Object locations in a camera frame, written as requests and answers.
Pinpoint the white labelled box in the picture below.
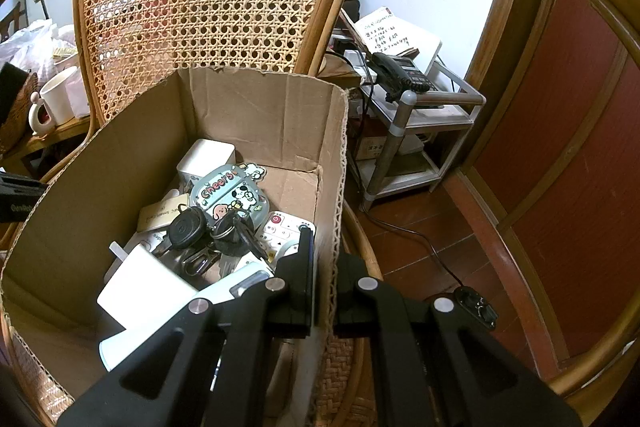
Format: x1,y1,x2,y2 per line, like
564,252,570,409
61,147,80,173
357,137,396,160

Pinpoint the white ceramic mug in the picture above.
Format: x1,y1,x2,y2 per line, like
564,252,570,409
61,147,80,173
28,66,81,136

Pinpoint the clear plastic bag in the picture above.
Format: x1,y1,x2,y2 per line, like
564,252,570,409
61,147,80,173
0,19,56,72

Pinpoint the beige card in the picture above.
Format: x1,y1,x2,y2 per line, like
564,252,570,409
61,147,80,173
137,201,188,233

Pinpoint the pale blue white device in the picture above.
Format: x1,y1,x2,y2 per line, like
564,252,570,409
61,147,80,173
99,259,273,373

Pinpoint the small white cube charger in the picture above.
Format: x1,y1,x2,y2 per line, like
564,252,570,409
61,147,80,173
176,138,237,188

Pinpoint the brown wooden door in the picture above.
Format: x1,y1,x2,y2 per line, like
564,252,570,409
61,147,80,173
445,0,640,373

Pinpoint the black key bunch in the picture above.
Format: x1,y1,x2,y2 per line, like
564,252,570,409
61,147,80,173
210,211,273,263

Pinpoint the white flat panel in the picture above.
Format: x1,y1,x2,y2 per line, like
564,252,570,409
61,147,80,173
407,19,443,75

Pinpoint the white remote control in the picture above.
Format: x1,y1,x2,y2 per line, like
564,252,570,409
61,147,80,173
252,211,316,268

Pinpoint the large white charger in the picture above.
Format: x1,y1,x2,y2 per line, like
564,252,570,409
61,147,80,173
96,243,198,333

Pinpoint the white power strip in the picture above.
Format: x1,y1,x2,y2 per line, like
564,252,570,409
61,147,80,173
327,34,376,82

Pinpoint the white tissue packet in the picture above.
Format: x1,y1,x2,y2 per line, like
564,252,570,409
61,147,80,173
65,67,92,118

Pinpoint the black desk telephone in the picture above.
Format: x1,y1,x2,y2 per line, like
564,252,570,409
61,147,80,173
372,52,446,108

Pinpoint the grey metal shelf rack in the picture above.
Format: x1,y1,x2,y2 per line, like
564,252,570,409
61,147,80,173
345,59,487,212

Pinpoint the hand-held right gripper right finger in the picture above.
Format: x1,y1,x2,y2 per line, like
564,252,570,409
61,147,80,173
332,252,583,427

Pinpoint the dark wooden chair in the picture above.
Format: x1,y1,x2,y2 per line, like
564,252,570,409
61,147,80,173
0,2,23,42

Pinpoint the cartoon print pouch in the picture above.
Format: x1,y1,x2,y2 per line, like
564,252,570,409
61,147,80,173
189,163,267,228

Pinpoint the black round key fob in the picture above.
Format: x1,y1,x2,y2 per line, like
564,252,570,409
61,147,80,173
167,206,208,250

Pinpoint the cardboard box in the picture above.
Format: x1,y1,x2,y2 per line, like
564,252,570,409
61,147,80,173
0,66,349,418

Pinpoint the white bowl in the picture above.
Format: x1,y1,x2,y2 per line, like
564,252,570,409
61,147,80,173
50,24,80,68

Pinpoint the black cable with inline switch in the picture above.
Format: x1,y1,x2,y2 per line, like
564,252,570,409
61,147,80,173
360,202,498,330

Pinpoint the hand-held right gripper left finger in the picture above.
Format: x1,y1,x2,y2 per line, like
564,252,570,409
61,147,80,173
57,227,318,427

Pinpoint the handwritten open notebook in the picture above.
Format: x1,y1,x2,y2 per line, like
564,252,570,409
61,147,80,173
340,7,421,58

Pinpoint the brown woven basket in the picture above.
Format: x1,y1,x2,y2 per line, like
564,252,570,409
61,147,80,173
0,72,40,152

